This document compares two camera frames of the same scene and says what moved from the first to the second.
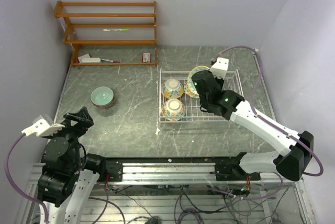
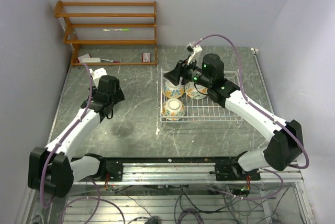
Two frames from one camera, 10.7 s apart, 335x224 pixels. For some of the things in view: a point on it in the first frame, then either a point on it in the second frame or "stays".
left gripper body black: (69, 132) -> (118, 97)
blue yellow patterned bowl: (172, 88) stays
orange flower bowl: (190, 89) stays
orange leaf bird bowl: (173, 110) stays
